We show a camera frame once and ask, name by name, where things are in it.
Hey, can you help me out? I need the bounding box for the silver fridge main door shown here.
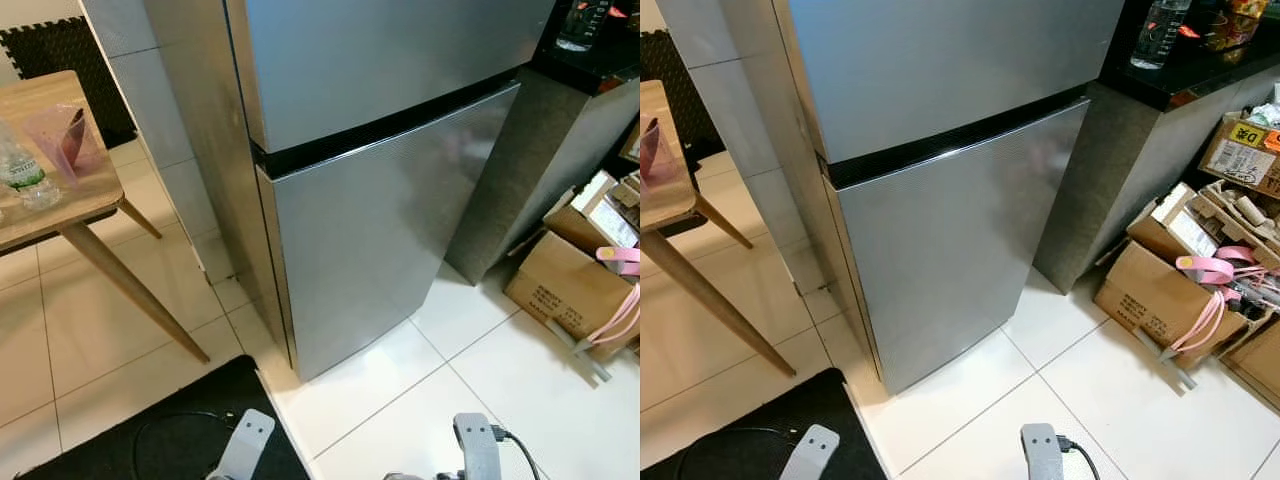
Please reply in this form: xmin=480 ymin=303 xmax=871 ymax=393
xmin=828 ymin=100 xmax=1093 ymax=397
xmin=262 ymin=82 xmax=523 ymax=384

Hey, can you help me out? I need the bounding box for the silver fridge freezer door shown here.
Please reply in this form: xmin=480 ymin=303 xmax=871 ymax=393
xmin=225 ymin=0 xmax=557 ymax=158
xmin=785 ymin=0 xmax=1127 ymax=169

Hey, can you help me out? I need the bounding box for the silver two-door fridge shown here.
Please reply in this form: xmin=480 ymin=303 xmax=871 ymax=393
xmin=770 ymin=0 xmax=1127 ymax=397
xmin=143 ymin=0 xmax=557 ymax=384

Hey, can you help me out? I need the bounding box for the pink plastic tool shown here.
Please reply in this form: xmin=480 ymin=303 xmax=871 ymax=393
xmin=1176 ymin=246 xmax=1265 ymax=288
xmin=597 ymin=246 xmax=641 ymax=278

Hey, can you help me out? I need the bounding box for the light wooden table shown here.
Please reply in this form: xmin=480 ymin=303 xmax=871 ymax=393
xmin=640 ymin=80 xmax=799 ymax=379
xmin=0 ymin=70 xmax=212 ymax=365

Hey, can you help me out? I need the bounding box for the cardboard box white label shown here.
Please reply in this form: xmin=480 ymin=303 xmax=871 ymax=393
xmin=545 ymin=170 xmax=641 ymax=253
xmin=1128 ymin=182 xmax=1229 ymax=265

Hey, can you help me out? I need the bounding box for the large printed cardboard box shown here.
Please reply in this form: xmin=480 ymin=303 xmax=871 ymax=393
xmin=503 ymin=230 xmax=641 ymax=364
xmin=1093 ymin=238 xmax=1253 ymax=373

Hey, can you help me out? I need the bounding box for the pink translucent cup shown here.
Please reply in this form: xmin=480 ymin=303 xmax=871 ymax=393
xmin=22 ymin=103 xmax=102 ymax=187
xmin=640 ymin=118 xmax=674 ymax=183

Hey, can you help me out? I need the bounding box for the grey metal bar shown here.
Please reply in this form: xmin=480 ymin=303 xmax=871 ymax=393
xmin=548 ymin=320 xmax=614 ymax=385
xmin=1135 ymin=328 xmax=1200 ymax=392

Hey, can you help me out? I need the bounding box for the grey counter cabinet black worktop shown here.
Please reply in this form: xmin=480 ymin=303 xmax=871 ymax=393
xmin=445 ymin=0 xmax=641 ymax=287
xmin=1032 ymin=0 xmax=1280 ymax=294

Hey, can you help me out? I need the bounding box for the black floor mat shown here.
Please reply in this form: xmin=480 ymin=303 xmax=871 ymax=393
xmin=18 ymin=355 xmax=313 ymax=480
xmin=645 ymin=368 xmax=893 ymax=480

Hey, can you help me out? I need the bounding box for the clear bottle black label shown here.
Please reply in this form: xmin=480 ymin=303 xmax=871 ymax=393
xmin=1130 ymin=0 xmax=1194 ymax=72
xmin=555 ymin=0 xmax=612 ymax=54

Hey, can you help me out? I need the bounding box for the moulded cardboard tray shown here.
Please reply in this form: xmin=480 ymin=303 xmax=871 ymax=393
xmin=1200 ymin=178 xmax=1280 ymax=269

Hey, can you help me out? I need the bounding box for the clear water bottle teal cap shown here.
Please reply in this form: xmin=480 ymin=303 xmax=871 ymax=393
xmin=0 ymin=118 xmax=62 ymax=212

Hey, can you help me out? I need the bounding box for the plain cardboard box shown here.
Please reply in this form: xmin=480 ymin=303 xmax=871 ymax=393
xmin=1220 ymin=320 xmax=1280 ymax=411

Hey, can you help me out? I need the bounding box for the pink cord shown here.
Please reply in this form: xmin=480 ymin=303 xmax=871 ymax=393
xmin=585 ymin=280 xmax=641 ymax=351
xmin=1168 ymin=286 xmax=1233 ymax=358

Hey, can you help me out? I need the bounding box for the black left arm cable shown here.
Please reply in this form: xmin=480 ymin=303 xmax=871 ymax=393
xmin=675 ymin=427 xmax=801 ymax=480
xmin=130 ymin=410 xmax=241 ymax=480

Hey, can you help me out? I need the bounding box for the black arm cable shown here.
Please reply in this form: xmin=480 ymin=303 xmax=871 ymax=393
xmin=130 ymin=410 xmax=241 ymax=480
xmin=490 ymin=425 xmax=547 ymax=480
xmin=1055 ymin=435 xmax=1103 ymax=480
xmin=675 ymin=427 xmax=801 ymax=480

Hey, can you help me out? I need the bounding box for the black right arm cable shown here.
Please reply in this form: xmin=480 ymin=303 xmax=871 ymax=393
xmin=1055 ymin=435 xmax=1103 ymax=480
xmin=490 ymin=425 xmax=547 ymax=480

